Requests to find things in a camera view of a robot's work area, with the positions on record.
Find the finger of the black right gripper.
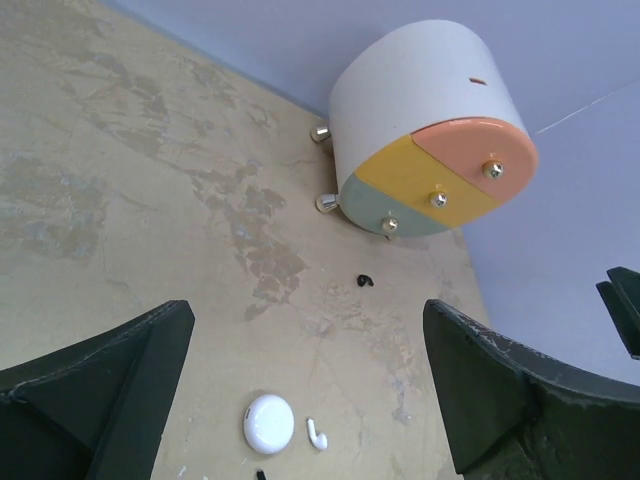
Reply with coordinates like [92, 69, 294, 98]
[596, 267, 640, 358]

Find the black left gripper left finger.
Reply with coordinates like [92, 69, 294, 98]
[1, 300, 195, 479]

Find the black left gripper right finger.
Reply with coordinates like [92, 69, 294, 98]
[423, 299, 639, 479]

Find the black earbud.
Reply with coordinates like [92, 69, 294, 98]
[356, 274, 374, 288]

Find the white round earbud case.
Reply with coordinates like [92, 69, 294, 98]
[243, 394, 295, 455]

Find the white earbud near case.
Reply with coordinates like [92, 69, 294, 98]
[306, 418, 328, 451]

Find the white round drawer cabinet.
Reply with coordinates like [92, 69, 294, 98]
[311, 20, 539, 238]

